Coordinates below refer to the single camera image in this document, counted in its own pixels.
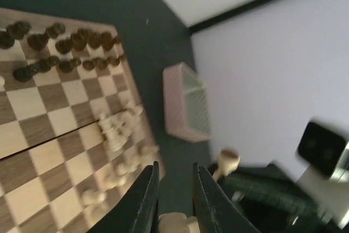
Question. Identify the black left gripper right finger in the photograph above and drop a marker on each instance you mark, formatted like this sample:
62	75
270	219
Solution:
214	211

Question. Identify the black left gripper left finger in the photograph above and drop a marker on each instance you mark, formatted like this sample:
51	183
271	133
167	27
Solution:
137	211

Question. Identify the wooden chess board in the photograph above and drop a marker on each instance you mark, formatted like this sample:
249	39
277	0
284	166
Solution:
40	123

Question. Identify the light wooden chess piece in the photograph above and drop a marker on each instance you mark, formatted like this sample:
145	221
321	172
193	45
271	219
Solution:
176	222

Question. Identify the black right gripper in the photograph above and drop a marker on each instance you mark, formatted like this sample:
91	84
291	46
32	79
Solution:
273	202

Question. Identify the dark chess pieces row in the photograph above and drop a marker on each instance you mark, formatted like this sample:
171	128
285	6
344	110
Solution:
77	41

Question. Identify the light chess pieces pile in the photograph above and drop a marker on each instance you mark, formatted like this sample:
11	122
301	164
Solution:
117	151

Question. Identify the light wooden pawn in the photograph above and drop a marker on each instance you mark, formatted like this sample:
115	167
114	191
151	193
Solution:
227	161

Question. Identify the black enclosure frame post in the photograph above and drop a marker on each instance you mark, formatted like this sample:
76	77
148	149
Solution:
220	18

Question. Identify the pink plastic bin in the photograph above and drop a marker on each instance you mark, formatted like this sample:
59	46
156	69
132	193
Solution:
185	104

